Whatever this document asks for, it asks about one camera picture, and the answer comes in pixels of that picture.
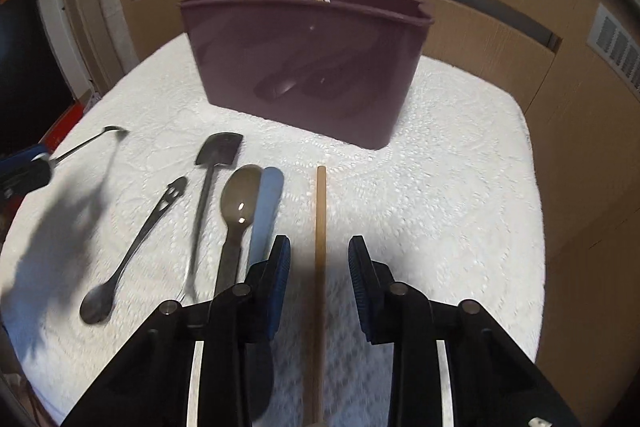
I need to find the dark shovel-shaped spoon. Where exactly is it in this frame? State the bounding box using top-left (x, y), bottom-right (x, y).
top-left (177, 133), bottom-right (244, 303)

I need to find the metal spoon with slotted handle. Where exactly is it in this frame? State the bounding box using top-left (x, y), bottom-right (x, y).
top-left (80, 176), bottom-right (189, 325)

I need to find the wooden kitchen cabinet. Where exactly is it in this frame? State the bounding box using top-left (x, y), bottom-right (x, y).
top-left (107, 0), bottom-right (640, 408)

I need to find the light blue spoon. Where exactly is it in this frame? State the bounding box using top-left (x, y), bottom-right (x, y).
top-left (245, 166), bottom-right (285, 425)

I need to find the small dark metal spoon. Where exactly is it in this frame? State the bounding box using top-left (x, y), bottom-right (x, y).
top-left (50, 125), bottom-right (130, 165)

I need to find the black-handled metal spoon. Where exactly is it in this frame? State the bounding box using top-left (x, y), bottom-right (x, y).
top-left (214, 164), bottom-right (263, 300)

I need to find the beige door frame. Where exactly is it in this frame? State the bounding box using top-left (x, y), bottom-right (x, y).
top-left (52, 0), bottom-right (138, 108)

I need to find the maroon plastic utensil holder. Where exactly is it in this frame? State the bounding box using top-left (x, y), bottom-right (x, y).
top-left (180, 0), bottom-right (435, 151)

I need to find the short grey vent grille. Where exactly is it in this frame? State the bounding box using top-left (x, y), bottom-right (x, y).
top-left (586, 3), bottom-right (640, 94)

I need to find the white lace tablecloth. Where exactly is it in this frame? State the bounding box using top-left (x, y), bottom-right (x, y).
top-left (0, 32), bottom-right (546, 427)

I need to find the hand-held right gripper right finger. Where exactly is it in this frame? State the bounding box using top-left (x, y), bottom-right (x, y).
top-left (348, 235), bottom-right (584, 427)

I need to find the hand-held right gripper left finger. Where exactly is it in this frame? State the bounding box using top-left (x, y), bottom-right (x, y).
top-left (60, 234), bottom-right (292, 427)

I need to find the red floor mat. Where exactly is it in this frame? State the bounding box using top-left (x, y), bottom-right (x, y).
top-left (42, 97), bottom-right (96, 148)

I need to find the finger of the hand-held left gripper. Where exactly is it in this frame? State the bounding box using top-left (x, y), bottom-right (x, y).
top-left (0, 160), bottom-right (53, 206)
top-left (0, 145), bottom-right (49, 173)

